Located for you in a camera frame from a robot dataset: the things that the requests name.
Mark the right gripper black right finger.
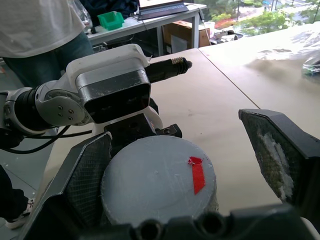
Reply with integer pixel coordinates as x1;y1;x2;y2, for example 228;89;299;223
238;108;320;226

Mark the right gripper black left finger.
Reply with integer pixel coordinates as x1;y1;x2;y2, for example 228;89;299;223
18;131;113;240

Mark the white jar lid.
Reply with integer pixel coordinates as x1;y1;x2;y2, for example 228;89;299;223
99;135;219;229

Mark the brown cardboard box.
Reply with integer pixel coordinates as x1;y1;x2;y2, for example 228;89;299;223
163;20;211;55

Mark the person in dark trousers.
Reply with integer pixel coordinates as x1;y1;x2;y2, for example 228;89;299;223
0;164;36;230

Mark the clear plastic bag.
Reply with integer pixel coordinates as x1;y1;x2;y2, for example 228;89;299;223
246;21;320;85

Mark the white desk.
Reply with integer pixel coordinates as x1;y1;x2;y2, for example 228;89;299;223
86;2;208;58

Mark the green plastic bin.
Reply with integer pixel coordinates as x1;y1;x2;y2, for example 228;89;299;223
97;11;125;32

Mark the black laptop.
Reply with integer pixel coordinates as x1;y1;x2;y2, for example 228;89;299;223
136;0;190;21

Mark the white plastic cup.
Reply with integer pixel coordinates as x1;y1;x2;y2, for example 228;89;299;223
203;21;216;34

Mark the person in white shirt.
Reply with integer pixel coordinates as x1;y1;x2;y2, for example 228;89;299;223
0;0;95;89

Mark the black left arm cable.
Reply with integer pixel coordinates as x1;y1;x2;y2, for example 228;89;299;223
0;124;94;155

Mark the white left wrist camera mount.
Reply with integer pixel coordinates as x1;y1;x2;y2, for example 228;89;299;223
65;43;163;137

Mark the black ribbed camera cable plug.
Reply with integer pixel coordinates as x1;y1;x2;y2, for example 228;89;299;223
145;56;194;84

